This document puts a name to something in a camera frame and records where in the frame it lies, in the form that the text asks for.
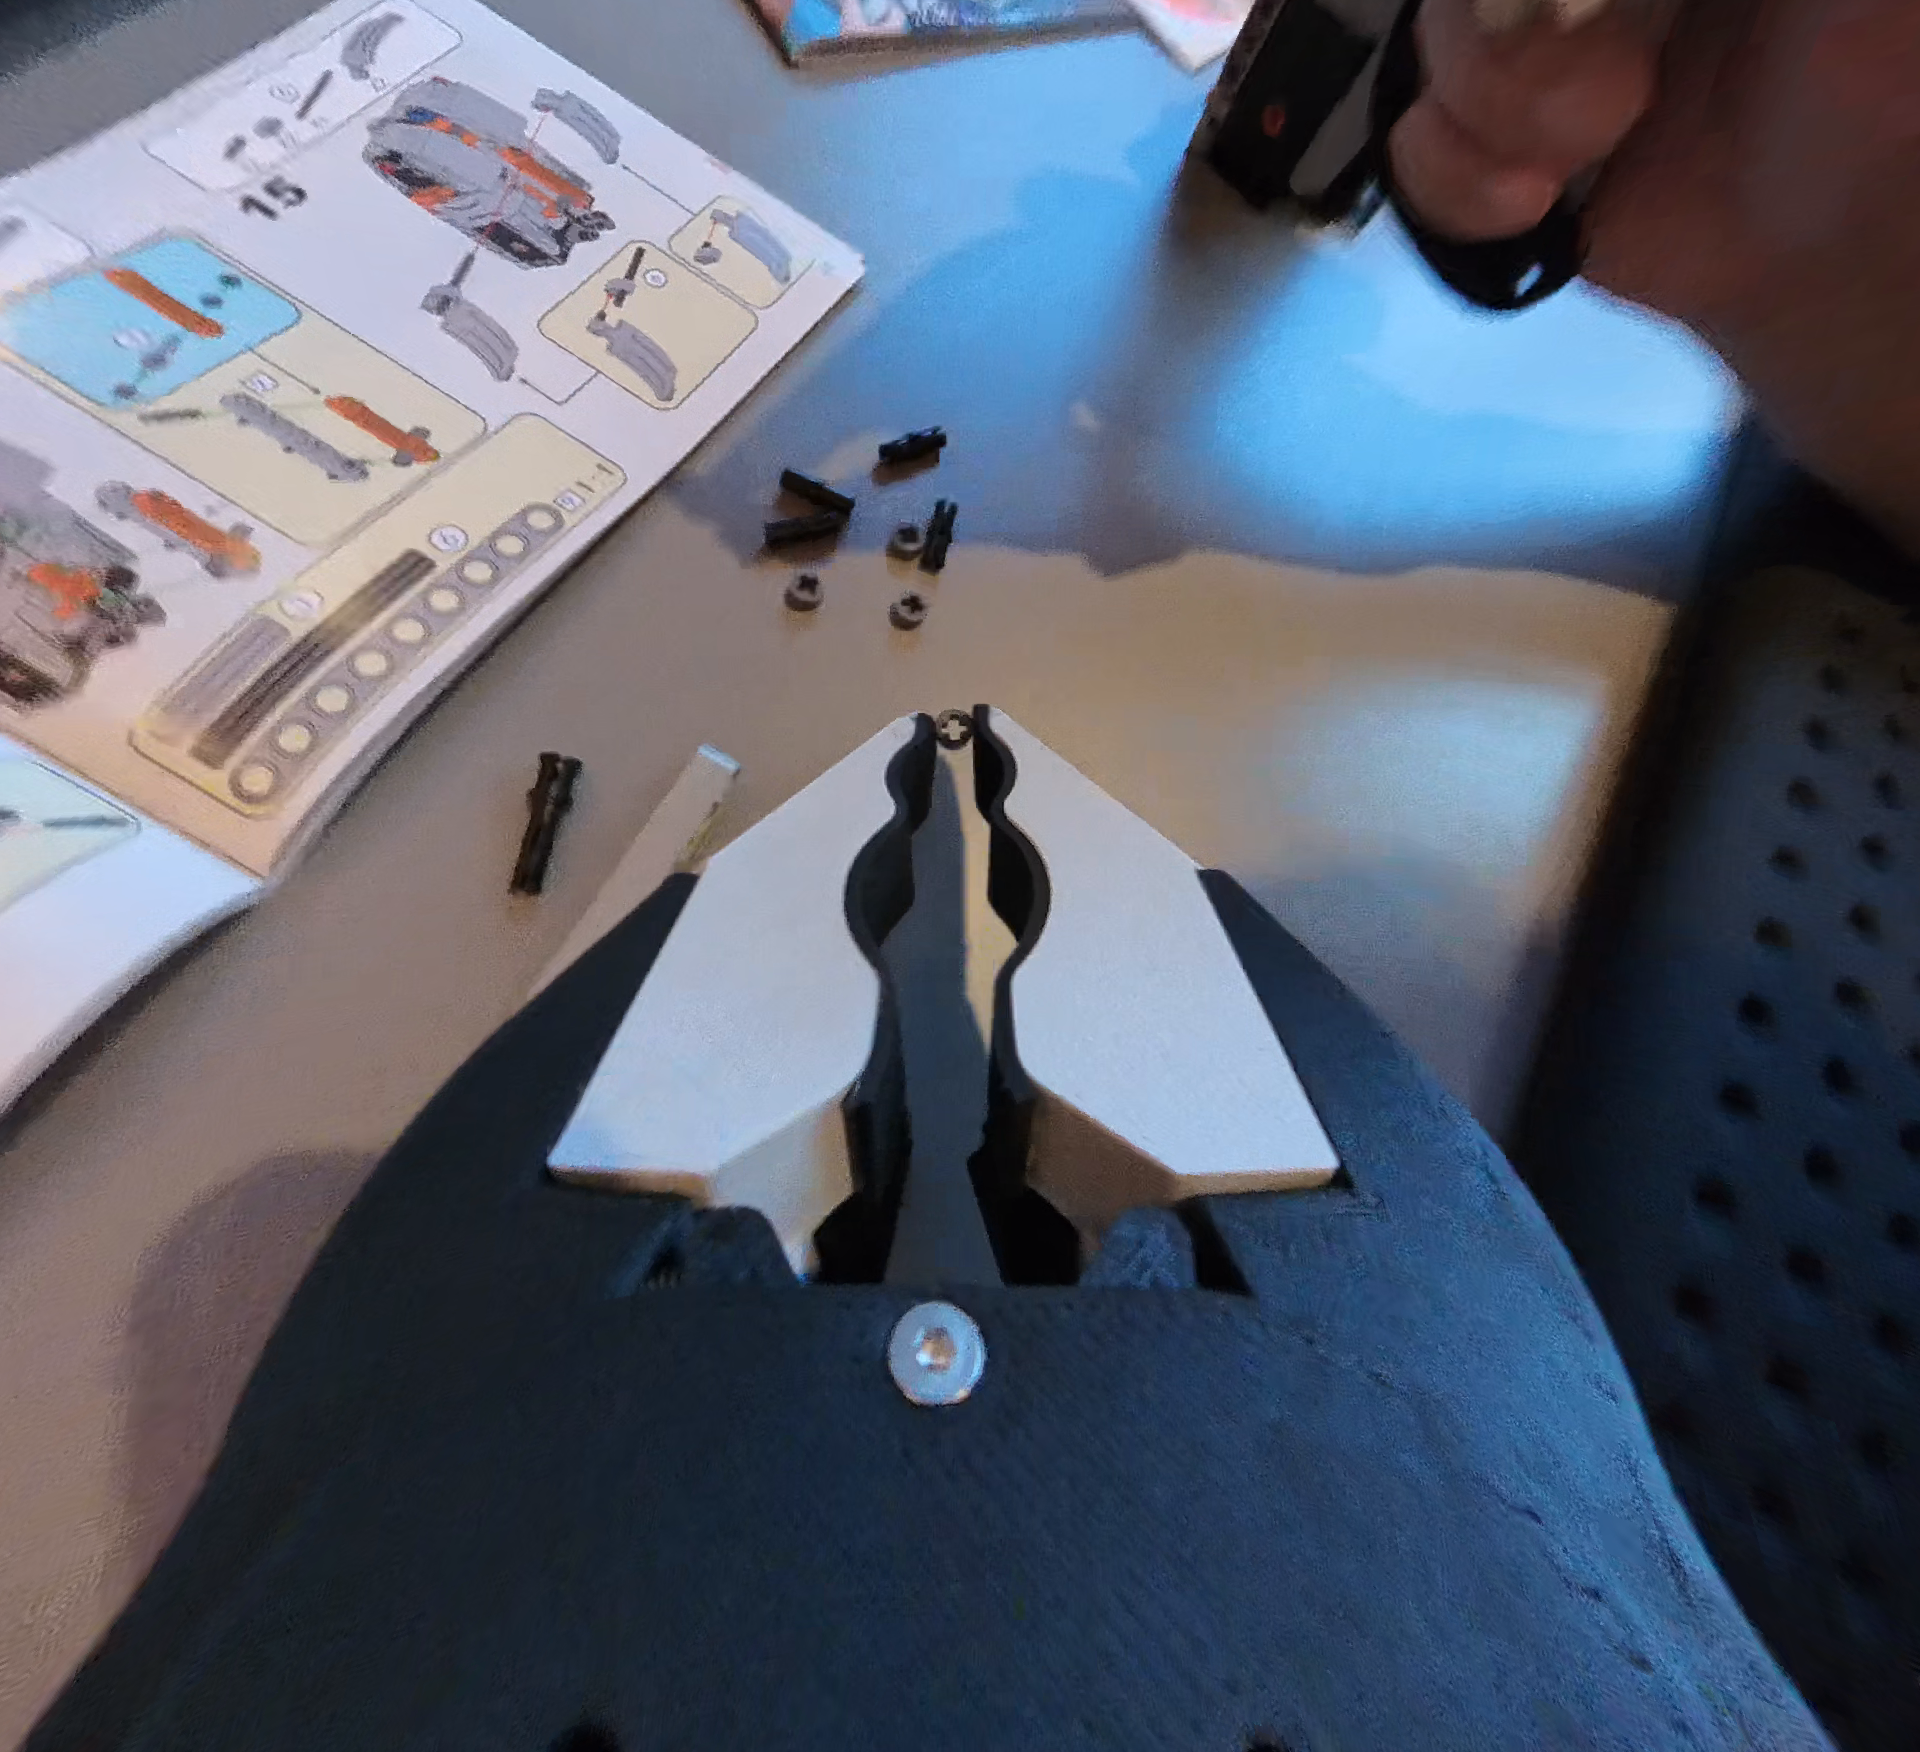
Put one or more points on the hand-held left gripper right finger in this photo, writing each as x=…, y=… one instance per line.
x=1154, y=1032

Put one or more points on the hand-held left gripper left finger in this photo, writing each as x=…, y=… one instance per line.
x=705, y=1032

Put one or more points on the grey desk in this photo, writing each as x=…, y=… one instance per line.
x=1274, y=762

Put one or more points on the person's right hand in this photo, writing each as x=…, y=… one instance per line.
x=1724, y=133

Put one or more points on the light grey long beam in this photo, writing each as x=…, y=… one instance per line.
x=682, y=822

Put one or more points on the long black pin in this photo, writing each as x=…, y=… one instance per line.
x=542, y=822

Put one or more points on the short black pin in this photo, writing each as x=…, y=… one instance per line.
x=940, y=535
x=819, y=488
x=913, y=444
x=802, y=531

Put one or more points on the open instruction booklet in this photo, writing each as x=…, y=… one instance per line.
x=375, y=283

